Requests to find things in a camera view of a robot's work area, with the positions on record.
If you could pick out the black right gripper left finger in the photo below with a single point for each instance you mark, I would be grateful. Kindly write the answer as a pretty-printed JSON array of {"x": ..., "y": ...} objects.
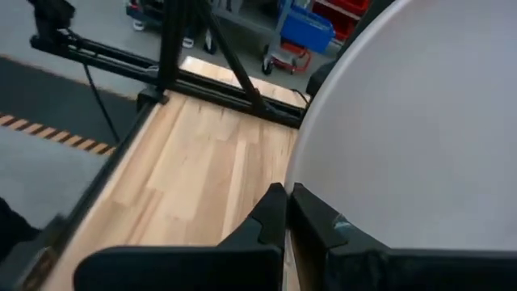
[{"x": 202, "y": 266}]

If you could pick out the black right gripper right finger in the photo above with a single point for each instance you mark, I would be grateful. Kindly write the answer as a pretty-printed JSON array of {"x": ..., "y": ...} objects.
[{"x": 404, "y": 271}]

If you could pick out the small beige plate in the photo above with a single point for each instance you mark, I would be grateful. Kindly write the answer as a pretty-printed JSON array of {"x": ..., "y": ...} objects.
[{"x": 424, "y": 129}]

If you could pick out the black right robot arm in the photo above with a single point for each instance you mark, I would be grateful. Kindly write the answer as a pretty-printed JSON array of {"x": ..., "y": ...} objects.
[{"x": 321, "y": 81}]

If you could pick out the black floor mat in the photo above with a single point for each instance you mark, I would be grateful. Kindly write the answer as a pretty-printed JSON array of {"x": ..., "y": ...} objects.
[{"x": 48, "y": 93}]

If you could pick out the red storage bins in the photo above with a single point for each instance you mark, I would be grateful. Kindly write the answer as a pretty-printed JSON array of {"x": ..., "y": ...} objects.
[{"x": 343, "y": 24}]

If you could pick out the blue bin cart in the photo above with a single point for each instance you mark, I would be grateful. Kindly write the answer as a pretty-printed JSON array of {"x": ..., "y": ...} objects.
[{"x": 307, "y": 28}]

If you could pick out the black metal table frame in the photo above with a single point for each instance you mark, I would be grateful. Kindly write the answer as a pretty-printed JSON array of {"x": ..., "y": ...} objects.
[{"x": 242, "y": 101}]

